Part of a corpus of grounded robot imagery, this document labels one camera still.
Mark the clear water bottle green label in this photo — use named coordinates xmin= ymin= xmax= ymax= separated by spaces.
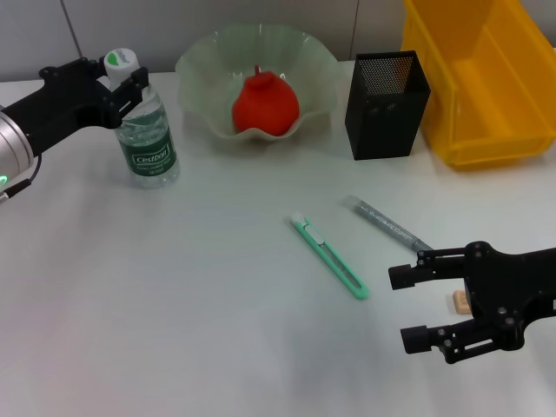
xmin=103 ymin=47 xmax=181 ymax=190

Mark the mint green utility knife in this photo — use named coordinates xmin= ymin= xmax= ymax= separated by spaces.
xmin=287 ymin=211 xmax=370 ymax=301

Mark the yellow plastic storage bin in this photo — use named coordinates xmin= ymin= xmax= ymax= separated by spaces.
xmin=400 ymin=0 xmax=556 ymax=171

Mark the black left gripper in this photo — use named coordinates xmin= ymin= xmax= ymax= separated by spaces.
xmin=6 ymin=57 xmax=149 ymax=156

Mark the orange knitted toy fruit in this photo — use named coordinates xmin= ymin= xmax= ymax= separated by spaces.
xmin=231 ymin=63 xmax=301 ymax=136

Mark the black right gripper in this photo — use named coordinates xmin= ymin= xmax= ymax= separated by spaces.
xmin=387 ymin=241 xmax=556 ymax=365

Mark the grey marker pen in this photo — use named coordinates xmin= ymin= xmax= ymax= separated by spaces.
xmin=341 ymin=195 xmax=435 ymax=253

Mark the black mesh pen holder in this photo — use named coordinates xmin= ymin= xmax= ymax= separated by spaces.
xmin=345 ymin=50 xmax=432 ymax=161

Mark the green frosted glass fruit bowl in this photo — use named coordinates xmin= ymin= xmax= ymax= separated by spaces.
xmin=175 ymin=23 xmax=340 ymax=142

